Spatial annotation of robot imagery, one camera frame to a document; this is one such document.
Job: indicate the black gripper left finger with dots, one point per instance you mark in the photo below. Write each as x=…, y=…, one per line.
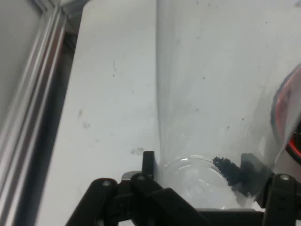
x=141, y=207

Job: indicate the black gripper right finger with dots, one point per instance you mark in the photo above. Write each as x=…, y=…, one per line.
x=284, y=202

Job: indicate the black seeds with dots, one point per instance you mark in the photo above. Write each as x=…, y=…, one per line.
x=228, y=168

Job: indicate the clear plastic jar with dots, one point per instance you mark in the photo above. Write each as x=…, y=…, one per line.
x=200, y=70

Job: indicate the red bowl with black rim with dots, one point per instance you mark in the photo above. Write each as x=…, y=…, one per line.
x=295, y=147

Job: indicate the aluminium frame rail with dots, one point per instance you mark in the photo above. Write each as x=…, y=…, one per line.
x=35, y=94

